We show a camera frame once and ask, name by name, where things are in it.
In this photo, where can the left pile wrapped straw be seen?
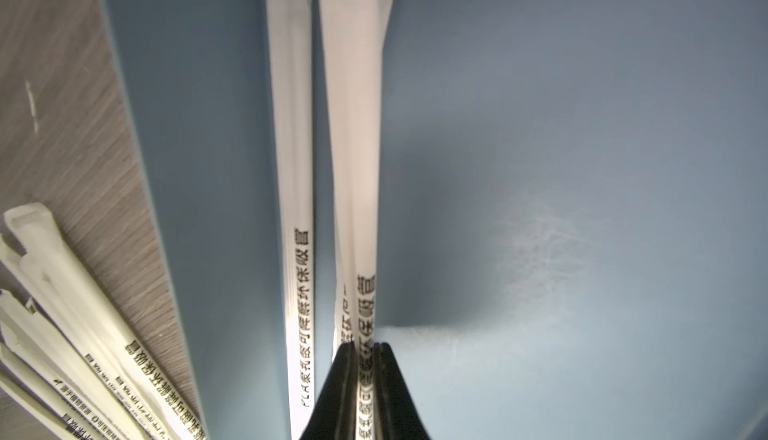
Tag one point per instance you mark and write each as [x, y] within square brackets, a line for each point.
[67, 292]

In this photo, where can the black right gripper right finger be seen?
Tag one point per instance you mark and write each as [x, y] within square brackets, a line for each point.
[396, 416]

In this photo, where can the white straw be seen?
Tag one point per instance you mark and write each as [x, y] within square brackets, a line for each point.
[289, 25]
[353, 38]

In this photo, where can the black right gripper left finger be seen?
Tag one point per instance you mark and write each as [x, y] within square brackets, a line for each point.
[334, 415]

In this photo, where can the blue storage tray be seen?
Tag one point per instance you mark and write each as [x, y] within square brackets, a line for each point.
[572, 237]

